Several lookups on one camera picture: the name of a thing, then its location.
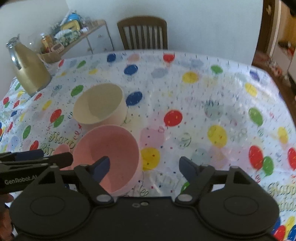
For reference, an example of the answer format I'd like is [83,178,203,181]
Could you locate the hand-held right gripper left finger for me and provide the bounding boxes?
[31,156,114,206]

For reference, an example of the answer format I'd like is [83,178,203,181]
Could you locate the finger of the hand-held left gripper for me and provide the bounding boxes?
[0,149,44,161]
[0,152,74,170]

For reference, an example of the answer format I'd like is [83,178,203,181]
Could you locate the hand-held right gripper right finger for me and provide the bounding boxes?
[175,156,252,205]

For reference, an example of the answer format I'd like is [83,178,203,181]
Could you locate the pink bowl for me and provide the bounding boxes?
[72,124,141,196]

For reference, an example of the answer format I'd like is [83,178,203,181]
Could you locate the cream bowl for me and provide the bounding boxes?
[73,83,128,128]

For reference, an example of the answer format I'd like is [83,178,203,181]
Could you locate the person's left hand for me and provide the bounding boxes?
[0,194,15,235]

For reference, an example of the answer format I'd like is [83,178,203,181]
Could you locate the balloon printed tablecloth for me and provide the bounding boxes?
[0,49,296,241]

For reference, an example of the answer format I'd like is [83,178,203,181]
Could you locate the gold thermos jug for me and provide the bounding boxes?
[6,34,53,97]

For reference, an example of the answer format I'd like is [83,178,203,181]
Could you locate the wicker basket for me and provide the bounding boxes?
[37,49,61,64]

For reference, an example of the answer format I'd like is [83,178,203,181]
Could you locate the orange drink bottle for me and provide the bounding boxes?
[40,33,54,53]

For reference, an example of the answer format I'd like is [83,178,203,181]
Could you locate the green tissue box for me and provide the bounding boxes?
[55,29,82,46]

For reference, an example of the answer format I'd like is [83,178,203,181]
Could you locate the white wooden-top side cabinet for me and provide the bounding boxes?
[38,20,115,65]

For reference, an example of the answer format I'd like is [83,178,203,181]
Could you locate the blue yellow cartoon box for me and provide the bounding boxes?
[61,12,81,32]

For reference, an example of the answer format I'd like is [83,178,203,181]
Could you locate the clear glass jars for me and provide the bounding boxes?
[80,16,102,26]

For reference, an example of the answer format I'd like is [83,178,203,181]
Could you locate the brown wooden chair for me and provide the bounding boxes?
[117,17,168,50]

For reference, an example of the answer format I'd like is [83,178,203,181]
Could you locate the dark wooden door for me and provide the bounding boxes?
[252,0,282,68]

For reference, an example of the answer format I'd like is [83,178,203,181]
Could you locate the grey and wood wall cabinet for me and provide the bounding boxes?
[270,0,296,82]

